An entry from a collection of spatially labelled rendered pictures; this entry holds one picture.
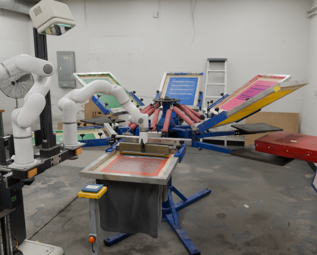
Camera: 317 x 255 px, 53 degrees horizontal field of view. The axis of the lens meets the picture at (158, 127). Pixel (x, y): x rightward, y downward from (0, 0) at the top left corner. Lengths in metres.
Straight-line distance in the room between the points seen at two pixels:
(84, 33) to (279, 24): 3.94
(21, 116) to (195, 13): 5.28
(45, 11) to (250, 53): 5.11
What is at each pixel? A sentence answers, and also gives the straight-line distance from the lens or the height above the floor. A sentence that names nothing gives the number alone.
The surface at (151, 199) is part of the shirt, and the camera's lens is 2.17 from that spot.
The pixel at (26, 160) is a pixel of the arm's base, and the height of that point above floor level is 1.17.
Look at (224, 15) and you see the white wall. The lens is 6.61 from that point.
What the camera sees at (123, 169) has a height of 0.96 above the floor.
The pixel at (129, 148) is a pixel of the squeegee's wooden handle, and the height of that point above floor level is 1.02.
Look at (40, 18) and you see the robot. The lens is 1.92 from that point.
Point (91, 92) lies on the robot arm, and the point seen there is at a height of 1.49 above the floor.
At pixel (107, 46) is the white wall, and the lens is 7.06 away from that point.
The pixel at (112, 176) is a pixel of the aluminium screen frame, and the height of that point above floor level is 0.98.
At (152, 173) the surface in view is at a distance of 2.20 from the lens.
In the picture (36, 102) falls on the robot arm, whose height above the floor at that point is 1.49.
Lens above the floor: 1.70
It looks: 12 degrees down
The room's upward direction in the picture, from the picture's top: straight up
